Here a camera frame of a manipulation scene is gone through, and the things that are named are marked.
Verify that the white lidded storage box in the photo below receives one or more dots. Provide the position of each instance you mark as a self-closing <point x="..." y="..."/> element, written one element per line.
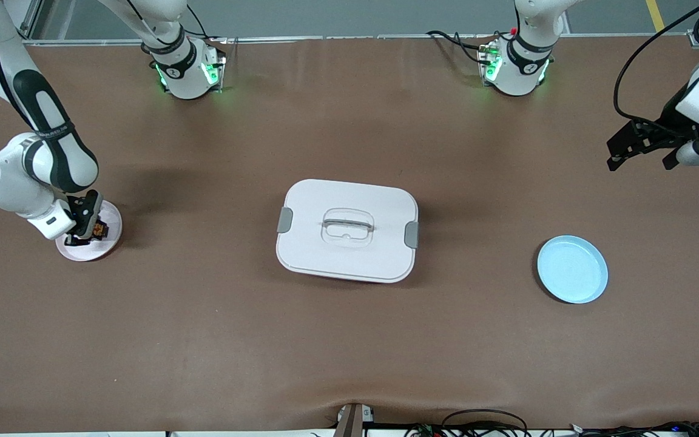
<point x="349" y="255"/>

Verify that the light blue round plate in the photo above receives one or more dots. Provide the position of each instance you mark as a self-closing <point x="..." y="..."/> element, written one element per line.
<point x="573" y="270"/>

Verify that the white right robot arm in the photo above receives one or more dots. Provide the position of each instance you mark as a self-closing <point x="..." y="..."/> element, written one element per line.
<point x="58" y="158"/>

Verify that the brown table mat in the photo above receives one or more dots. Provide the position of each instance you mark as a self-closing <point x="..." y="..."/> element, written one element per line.
<point x="349" y="352"/>

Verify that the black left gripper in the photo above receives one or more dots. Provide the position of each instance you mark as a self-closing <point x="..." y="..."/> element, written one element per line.
<point x="668" y="119"/>

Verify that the pink round plate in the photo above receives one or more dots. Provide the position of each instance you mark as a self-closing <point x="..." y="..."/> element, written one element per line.
<point x="97" y="250"/>

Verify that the grey metal table clamp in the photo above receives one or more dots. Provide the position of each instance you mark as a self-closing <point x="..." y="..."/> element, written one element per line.
<point x="349" y="425"/>

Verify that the black orange switch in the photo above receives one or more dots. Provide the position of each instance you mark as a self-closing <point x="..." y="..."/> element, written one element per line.
<point x="101" y="230"/>

